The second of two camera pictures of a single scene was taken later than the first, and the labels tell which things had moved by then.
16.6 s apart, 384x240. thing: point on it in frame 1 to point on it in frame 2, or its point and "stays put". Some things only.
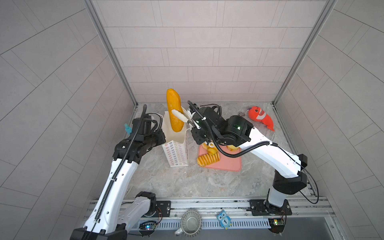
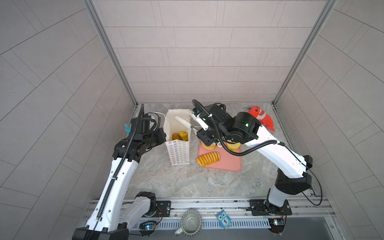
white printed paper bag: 176,146 stays put
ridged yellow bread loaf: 204,160 stays put
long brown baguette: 174,103 to 176,136
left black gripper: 160,136 stays put
